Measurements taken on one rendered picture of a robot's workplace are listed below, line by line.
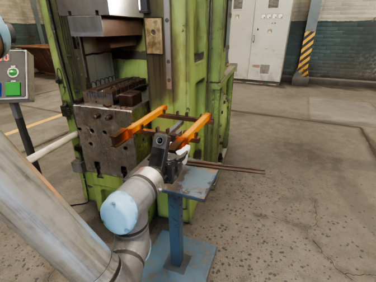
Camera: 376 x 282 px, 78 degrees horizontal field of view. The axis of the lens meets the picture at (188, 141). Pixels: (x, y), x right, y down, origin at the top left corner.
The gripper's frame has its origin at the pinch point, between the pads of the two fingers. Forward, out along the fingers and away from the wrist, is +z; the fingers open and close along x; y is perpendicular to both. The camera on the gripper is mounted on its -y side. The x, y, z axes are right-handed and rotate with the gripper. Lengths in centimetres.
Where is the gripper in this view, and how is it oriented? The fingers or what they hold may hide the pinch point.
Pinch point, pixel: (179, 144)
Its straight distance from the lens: 82.6
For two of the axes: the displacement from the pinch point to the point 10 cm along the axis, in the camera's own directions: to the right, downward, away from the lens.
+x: 9.3, 1.6, -3.4
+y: 0.0, 9.0, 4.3
